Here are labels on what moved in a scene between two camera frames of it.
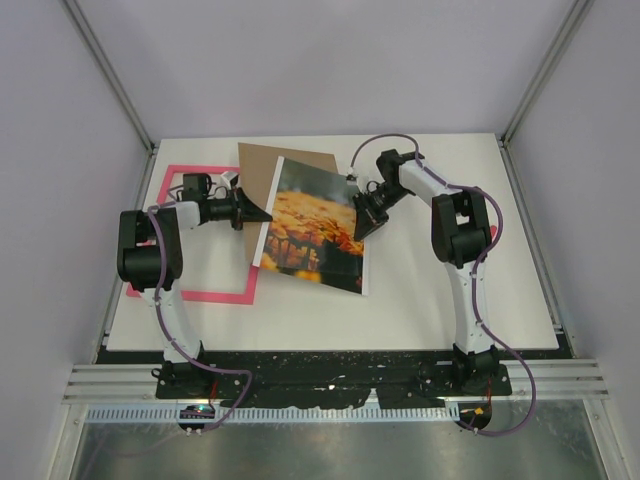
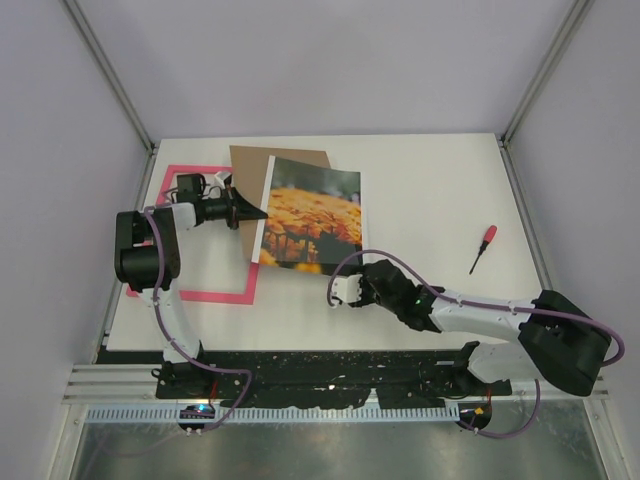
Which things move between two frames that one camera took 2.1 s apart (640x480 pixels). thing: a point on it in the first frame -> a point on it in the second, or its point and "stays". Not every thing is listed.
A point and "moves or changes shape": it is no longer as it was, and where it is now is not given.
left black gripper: (244, 210) stays
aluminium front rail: (554, 380) stays
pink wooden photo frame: (214, 297) stays
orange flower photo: (311, 234) moves or changes shape
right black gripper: (366, 219) -> (364, 298)
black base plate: (286, 379) stays
